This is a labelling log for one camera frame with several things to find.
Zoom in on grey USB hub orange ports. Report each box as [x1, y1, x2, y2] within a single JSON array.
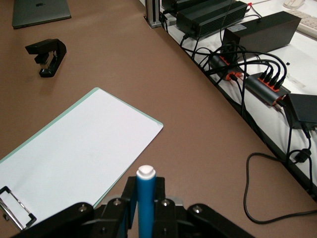
[[244, 71, 292, 107], [209, 53, 243, 81]]

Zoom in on black cable with ferrite core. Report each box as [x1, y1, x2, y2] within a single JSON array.
[[287, 119, 313, 196]]

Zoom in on white paper sheet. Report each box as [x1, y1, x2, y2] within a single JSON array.
[[0, 88, 160, 228]]

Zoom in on dark rectangular box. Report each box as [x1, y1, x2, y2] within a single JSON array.
[[222, 11, 302, 54]]

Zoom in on flat black box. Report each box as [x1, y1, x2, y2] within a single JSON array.
[[284, 93, 317, 129]]

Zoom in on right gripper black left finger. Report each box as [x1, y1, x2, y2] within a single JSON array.
[[12, 176, 138, 238]]

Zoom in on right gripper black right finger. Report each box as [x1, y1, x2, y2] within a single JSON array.
[[152, 177, 256, 238]]

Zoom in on white desk device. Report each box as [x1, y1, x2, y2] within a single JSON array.
[[283, 0, 306, 9]]

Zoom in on teal clipboard with metal clip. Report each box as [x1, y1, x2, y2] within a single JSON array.
[[0, 87, 164, 232]]

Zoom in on white keyboard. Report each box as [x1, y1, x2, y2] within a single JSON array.
[[296, 9, 317, 39]]

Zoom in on blue marker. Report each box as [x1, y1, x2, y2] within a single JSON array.
[[135, 165, 157, 238]]

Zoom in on black looped cable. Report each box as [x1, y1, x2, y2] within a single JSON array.
[[243, 152, 317, 224]]

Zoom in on grey laptop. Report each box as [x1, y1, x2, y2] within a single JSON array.
[[12, 0, 72, 30]]

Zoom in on aluminium camera post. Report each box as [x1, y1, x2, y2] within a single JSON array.
[[145, 0, 164, 29]]

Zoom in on black stapler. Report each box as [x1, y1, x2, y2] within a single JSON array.
[[25, 38, 68, 78]]

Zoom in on black finned power supply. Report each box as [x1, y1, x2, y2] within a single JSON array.
[[160, 0, 189, 16], [177, 0, 250, 41]]

